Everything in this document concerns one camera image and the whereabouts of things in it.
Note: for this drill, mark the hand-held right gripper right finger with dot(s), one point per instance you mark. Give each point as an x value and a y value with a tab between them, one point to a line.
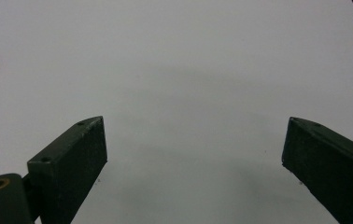
330	168

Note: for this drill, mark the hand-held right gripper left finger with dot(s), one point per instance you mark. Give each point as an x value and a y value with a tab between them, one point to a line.
72	161

